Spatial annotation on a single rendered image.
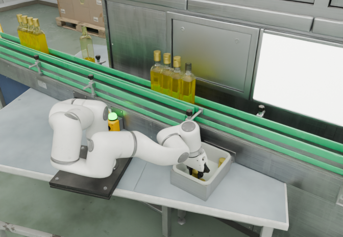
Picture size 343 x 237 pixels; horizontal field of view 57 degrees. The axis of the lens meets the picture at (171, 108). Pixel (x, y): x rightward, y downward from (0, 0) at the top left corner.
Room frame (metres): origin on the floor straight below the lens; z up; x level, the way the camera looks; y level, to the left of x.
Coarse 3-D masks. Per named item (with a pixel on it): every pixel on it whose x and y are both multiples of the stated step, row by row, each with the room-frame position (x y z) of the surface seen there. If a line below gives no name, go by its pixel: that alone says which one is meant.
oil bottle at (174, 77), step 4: (172, 72) 1.33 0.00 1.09; (176, 72) 1.32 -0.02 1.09; (180, 72) 1.33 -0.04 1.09; (172, 76) 1.32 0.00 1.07; (176, 76) 1.31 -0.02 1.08; (180, 76) 1.31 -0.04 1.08; (172, 80) 1.32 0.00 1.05; (176, 80) 1.31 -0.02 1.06; (172, 84) 1.32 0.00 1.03; (176, 84) 1.31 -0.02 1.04; (172, 88) 1.32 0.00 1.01; (176, 88) 1.31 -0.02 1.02; (172, 92) 1.32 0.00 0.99; (176, 92) 1.31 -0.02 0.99; (172, 96) 1.32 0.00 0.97; (176, 96) 1.31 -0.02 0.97
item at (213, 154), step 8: (208, 152) 1.09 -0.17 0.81; (216, 152) 1.07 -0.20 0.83; (224, 152) 1.05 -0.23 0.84; (208, 160) 1.08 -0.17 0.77; (216, 160) 1.06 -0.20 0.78; (176, 168) 0.95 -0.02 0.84; (184, 168) 1.01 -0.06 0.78; (216, 168) 1.03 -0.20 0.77; (192, 176) 0.90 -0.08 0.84; (208, 176) 0.98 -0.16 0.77
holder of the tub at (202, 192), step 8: (208, 144) 1.16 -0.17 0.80; (232, 152) 1.09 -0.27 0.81; (232, 160) 1.09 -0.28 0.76; (224, 168) 0.98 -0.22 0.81; (176, 176) 0.94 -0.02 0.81; (184, 176) 0.92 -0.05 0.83; (216, 176) 0.92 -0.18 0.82; (224, 176) 0.99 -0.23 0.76; (176, 184) 0.94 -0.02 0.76; (184, 184) 0.91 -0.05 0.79; (192, 184) 0.89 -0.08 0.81; (200, 184) 0.87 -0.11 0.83; (208, 184) 0.87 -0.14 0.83; (216, 184) 0.93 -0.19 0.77; (192, 192) 0.89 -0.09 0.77; (200, 192) 0.87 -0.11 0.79; (208, 192) 0.87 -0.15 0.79
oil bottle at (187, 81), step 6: (186, 78) 1.28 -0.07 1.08; (192, 78) 1.29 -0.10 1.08; (180, 84) 1.30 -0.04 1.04; (186, 84) 1.28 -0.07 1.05; (192, 84) 1.29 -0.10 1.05; (180, 90) 1.30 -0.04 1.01; (186, 90) 1.28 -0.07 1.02; (192, 90) 1.29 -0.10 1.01; (180, 96) 1.30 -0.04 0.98; (186, 96) 1.28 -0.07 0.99; (192, 96) 1.29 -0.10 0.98; (192, 102) 1.30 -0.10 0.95
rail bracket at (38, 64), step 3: (36, 57) 1.72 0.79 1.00; (36, 60) 1.72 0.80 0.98; (36, 63) 1.71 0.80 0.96; (39, 63) 1.72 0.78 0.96; (30, 66) 1.68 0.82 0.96; (33, 66) 1.69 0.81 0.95; (39, 66) 1.72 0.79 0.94; (39, 69) 1.72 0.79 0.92; (39, 72) 1.72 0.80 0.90; (42, 72) 1.73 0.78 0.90; (39, 75) 1.71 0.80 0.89; (42, 75) 1.72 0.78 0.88
